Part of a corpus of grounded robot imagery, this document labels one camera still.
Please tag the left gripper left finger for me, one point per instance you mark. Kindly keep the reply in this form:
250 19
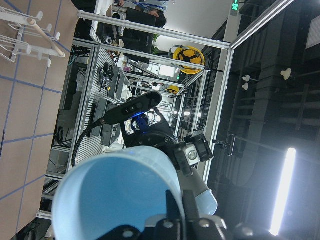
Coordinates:
172 209

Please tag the white wire cup rack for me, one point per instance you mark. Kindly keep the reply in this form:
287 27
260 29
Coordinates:
29 39

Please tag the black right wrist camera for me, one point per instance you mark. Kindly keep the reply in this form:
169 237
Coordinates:
132 108

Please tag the light blue plastic cup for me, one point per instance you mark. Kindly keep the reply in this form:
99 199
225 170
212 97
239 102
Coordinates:
124 187

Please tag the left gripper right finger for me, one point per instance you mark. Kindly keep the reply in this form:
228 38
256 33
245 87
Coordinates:
190 205

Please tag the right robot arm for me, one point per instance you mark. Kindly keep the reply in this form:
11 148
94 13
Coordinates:
206 202

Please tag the person in black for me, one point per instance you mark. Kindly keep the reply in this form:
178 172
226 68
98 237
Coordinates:
156 8

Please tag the yellow hard hat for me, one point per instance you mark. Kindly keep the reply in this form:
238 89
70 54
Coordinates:
191 55

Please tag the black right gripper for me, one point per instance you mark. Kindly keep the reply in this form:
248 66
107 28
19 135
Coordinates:
183 154

